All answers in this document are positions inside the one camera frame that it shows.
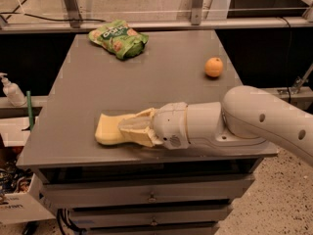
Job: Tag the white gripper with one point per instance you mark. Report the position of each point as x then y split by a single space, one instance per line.
170 122

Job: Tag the yellow sponge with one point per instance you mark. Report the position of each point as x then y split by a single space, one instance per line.
107 132

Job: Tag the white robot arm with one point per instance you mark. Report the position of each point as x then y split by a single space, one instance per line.
245 115

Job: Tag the grey drawer cabinet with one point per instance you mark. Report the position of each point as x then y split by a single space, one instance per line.
62 148

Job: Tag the top drawer with knob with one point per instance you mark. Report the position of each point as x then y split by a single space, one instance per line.
147 191

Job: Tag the drawer with knob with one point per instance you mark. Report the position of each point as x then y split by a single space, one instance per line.
147 191
151 215

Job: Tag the middle drawer with knob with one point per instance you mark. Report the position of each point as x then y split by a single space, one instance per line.
151 215

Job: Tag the orange fruit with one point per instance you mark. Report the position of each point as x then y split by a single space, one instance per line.
213 67

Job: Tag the green snack bag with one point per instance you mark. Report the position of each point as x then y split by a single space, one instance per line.
120 39

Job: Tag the green stick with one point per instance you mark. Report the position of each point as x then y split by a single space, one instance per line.
29 110

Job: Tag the white pump bottle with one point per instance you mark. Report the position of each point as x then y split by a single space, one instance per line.
12 91

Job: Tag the white cardboard box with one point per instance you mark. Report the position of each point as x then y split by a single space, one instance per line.
27 206

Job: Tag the metal frame rail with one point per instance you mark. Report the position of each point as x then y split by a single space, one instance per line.
275 22

